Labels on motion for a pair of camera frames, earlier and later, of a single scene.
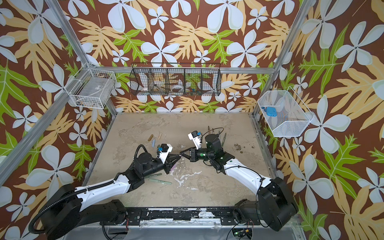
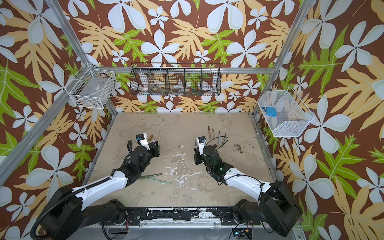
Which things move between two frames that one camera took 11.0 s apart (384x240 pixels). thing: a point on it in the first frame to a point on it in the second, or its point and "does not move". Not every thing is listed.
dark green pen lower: (155, 175) does not move
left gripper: (168, 163) to (153, 149)
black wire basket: (155, 79) does not move
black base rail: (224, 216) does not move
